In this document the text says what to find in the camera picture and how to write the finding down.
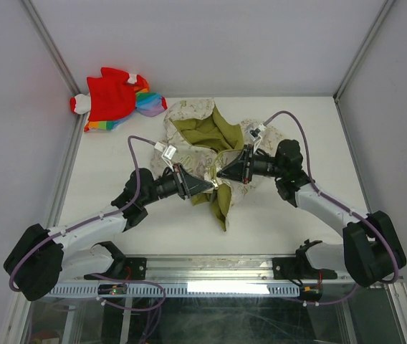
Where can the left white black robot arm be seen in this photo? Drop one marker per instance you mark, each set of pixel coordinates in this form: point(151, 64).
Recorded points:
point(123, 213)

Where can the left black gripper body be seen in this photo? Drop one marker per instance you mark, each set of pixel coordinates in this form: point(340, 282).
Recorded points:
point(178, 180)

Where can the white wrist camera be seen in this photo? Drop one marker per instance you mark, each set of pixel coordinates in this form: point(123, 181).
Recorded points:
point(167, 152)
point(255, 134)

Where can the grey slotted cable duct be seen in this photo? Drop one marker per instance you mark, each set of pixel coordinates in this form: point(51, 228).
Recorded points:
point(93, 289)

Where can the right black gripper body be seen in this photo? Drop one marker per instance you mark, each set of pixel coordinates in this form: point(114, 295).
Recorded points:
point(250, 158)

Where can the red rainbow striped garment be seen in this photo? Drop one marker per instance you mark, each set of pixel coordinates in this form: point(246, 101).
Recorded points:
point(113, 97)

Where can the right aluminium corner post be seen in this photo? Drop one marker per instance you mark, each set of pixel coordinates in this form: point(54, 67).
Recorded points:
point(364, 47)

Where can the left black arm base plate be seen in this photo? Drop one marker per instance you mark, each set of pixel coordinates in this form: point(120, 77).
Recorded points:
point(128, 268)

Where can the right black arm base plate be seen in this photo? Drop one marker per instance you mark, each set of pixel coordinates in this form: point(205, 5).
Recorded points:
point(295, 268)

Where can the left aluminium corner post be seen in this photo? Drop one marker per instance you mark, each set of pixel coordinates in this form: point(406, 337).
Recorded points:
point(42, 31)

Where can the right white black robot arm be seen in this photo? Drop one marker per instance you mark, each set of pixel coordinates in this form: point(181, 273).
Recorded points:
point(370, 251)

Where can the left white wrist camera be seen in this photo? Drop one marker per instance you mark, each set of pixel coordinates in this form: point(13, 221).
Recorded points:
point(167, 152)

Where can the cream green printed jacket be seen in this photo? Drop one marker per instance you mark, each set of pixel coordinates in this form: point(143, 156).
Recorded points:
point(205, 143)

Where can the aluminium front rail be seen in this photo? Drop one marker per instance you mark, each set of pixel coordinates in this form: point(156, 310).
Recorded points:
point(207, 267)

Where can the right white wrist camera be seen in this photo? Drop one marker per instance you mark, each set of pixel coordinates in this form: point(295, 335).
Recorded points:
point(255, 134)

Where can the aluminium corner post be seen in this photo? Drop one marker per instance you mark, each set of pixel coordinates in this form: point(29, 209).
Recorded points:
point(364, 47)
point(42, 31)

